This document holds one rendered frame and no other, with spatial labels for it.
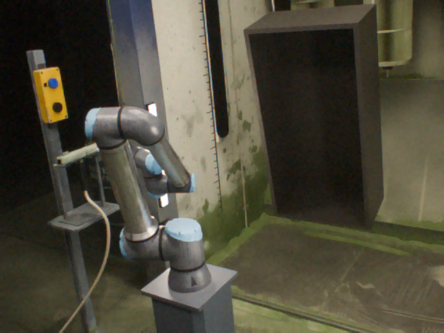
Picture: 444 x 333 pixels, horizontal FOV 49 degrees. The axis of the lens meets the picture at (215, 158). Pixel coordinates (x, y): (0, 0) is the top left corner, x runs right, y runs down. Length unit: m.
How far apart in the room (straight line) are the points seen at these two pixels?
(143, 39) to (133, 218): 1.16
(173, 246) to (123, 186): 0.34
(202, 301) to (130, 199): 0.51
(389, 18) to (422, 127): 0.84
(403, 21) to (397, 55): 0.22
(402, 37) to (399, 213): 1.23
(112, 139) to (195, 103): 1.47
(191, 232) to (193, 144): 1.24
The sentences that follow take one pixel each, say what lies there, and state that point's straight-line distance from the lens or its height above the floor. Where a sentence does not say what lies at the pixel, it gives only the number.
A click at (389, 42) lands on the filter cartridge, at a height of 1.42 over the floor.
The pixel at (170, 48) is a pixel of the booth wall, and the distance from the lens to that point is 2.96.
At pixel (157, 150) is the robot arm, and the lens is 1.84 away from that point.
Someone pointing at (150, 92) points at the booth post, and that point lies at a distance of 2.82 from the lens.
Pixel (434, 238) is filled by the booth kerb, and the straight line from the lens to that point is 3.73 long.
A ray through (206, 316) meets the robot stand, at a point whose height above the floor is 0.56.
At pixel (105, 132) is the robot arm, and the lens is 1.74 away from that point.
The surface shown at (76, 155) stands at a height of 1.13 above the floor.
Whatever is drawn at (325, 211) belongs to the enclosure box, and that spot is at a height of 0.48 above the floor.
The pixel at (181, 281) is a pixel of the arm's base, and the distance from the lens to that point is 2.10.
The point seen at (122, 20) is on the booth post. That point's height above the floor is 1.74.
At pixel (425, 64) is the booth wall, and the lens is 4.00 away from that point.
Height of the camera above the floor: 1.77
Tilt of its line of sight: 17 degrees down
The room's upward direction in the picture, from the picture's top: 5 degrees counter-clockwise
